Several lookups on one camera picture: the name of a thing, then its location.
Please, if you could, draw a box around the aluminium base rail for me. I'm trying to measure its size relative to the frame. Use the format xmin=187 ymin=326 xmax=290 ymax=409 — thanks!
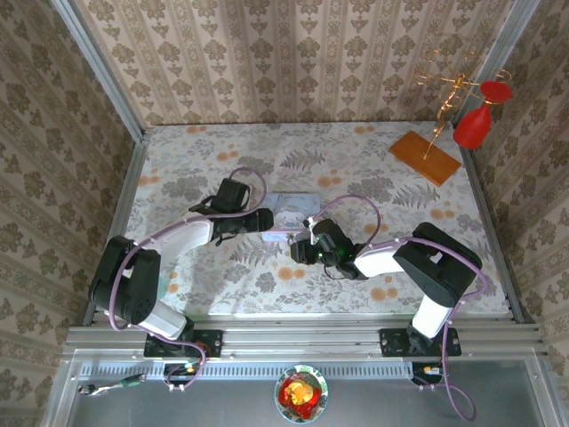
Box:
xmin=64 ymin=318 xmax=550 ymax=361

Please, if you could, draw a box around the grey metal shelf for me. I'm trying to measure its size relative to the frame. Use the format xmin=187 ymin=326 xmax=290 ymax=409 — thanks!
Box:
xmin=44 ymin=355 xmax=557 ymax=427

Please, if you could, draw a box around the red wrapped candy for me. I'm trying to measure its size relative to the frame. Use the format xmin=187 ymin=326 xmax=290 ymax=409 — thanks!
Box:
xmin=278 ymin=375 xmax=322 ymax=418

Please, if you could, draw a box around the green plug with wires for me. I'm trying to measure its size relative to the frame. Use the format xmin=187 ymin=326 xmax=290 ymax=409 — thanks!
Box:
xmin=78 ymin=374 xmax=148 ymax=396

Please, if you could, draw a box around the patterned ceramic bowl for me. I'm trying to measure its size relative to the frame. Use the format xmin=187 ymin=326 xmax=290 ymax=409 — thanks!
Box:
xmin=274 ymin=364 xmax=330 ymax=423

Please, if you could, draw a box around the grey slotted cable duct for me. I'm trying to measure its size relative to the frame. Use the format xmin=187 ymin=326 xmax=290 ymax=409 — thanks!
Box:
xmin=77 ymin=360 xmax=417 ymax=380

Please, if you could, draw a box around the red wine glass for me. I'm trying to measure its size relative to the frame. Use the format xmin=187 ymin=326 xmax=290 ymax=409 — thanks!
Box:
xmin=453 ymin=80 xmax=514 ymax=149

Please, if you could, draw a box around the black power connector box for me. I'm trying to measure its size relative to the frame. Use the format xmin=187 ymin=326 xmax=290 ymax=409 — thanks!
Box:
xmin=411 ymin=362 xmax=445 ymax=386
xmin=164 ymin=362 xmax=201 ymax=386

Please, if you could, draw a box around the aluminium frame post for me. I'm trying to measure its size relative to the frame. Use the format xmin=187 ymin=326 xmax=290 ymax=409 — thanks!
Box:
xmin=51 ymin=0 xmax=148 ymax=141
xmin=453 ymin=0 xmax=541 ymax=124

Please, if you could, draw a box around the gold wire stand wooden base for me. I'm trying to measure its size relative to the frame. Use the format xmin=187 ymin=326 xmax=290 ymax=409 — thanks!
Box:
xmin=389 ymin=46 xmax=512 ymax=188

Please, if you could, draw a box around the pastel cartoon lock box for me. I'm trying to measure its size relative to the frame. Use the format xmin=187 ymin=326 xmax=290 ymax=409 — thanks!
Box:
xmin=261 ymin=190 xmax=324 ymax=244

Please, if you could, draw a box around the aluminium side rail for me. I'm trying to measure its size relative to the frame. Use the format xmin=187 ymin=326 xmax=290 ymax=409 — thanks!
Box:
xmin=457 ymin=146 xmax=534 ymax=324
xmin=82 ymin=135 xmax=152 ymax=326

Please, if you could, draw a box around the floral tablecloth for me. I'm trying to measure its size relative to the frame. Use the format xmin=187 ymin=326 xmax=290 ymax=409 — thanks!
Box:
xmin=113 ymin=120 xmax=510 ymax=317

